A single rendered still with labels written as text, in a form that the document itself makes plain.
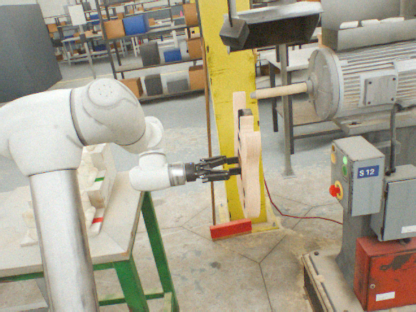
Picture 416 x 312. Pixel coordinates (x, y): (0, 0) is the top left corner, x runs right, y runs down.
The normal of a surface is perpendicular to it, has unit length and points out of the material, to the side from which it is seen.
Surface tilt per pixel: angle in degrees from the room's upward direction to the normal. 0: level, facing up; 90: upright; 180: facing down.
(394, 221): 90
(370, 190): 90
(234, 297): 0
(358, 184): 90
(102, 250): 0
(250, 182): 68
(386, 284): 90
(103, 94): 47
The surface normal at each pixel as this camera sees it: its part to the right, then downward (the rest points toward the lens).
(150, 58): 0.07, 0.42
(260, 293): -0.15, -0.89
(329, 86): -0.87, 0.22
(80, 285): 0.69, -0.18
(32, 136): 0.00, 0.03
